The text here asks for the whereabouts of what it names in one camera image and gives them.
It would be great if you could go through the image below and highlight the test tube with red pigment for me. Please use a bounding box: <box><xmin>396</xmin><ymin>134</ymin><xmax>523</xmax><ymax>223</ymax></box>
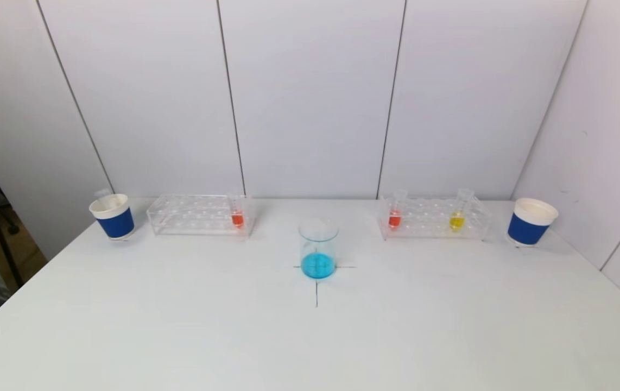
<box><xmin>226</xmin><ymin>192</ymin><xmax>246</xmax><ymax>229</ymax></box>
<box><xmin>388</xmin><ymin>188</ymin><xmax>410</xmax><ymax>229</ymax></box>

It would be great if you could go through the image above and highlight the blue and white paper cup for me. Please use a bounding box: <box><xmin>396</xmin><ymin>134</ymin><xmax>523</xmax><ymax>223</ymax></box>
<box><xmin>506</xmin><ymin>197</ymin><xmax>560</xmax><ymax>248</ymax></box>
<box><xmin>88</xmin><ymin>193</ymin><xmax>136</xmax><ymax>241</ymax></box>

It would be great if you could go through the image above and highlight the clear acrylic test tube rack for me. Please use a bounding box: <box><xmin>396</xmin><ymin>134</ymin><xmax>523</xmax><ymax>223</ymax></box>
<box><xmin>377</xmin><ymin>194</ymin><xmax>494</xmax><ymax>242</ymax></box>
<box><xmin>145</xmin><ymin>194</ymin><xmax>255</xmax><ymax>238</ymax></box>

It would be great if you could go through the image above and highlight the clear glass beaker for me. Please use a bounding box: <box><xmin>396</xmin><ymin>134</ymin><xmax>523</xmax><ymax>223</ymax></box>
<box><xmin>298</xmin><ymin>217</ymin><xmax>340</xmax><ymax>280</ymax></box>

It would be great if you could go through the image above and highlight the test tube with blue pigment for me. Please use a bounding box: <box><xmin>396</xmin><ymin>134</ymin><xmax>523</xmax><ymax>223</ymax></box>
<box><xmin>94</xmin><ymin>188</ymin><xmax>116</xmax><ymax>211</ymax></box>

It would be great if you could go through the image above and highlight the test tube with yellow pigment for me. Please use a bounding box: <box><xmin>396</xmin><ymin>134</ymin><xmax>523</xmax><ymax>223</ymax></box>
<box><xmin>448</xmin><ymin>187</ymin><xmax>477</xmax><ymax>233</ymax></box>

